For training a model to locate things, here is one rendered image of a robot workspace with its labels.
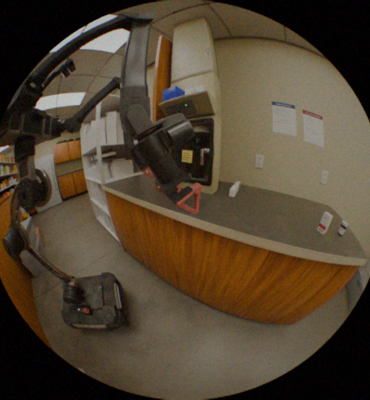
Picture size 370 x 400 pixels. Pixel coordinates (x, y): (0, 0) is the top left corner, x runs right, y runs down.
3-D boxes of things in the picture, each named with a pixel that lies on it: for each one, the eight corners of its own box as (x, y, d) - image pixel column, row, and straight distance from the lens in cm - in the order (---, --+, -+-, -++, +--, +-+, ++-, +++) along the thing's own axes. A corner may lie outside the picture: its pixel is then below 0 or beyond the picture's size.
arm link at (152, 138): (132, 143, 29) (133, 140, 23) (156, 128, 30) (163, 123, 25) (147, 167, 29) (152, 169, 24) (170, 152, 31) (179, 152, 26)
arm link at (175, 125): (123, 123, 32) (122, 110, 24) (162, 102, 35) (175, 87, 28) (148, 162, 31) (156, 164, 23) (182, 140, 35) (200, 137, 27)
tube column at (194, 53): (188, 95, 117) (187, 36, 179) (225, 89, 106) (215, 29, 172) (169, 84, 99) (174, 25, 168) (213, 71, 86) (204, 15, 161)
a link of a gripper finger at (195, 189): (196, 198, 34) (182, 171, 29) (211, 208, 29) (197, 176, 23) (178, 213, 33) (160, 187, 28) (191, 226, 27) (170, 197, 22)
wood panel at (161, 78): (189, 176, 124) (189, 59, 168) (192, 176, 122) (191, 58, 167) (155, 187, 87) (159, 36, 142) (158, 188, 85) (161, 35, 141)
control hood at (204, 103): (169, 121, 87) (169, 108, 90) (215, 114, 72) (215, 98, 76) (158, 118, 79) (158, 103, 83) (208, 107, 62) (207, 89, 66)
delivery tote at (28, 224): (39, 233, 262) (31, 215, 253) (37, 252, 210) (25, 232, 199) (24, 241, 278) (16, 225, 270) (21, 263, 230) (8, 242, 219)
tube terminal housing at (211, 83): (188, 180, 107) (189, 95, 117) (222, 185, 95) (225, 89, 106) (171, 186, 88) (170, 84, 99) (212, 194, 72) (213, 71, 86)
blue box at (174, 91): (172, 106, 88) (172, 95, 92) (185, 103, 83) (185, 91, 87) (162, 102, 81) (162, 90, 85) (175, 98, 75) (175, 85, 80)
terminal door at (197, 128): (171, 180, 86) (171, 123, 86) (211, 186, 71) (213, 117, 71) (171, 180, 85) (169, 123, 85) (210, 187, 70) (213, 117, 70)
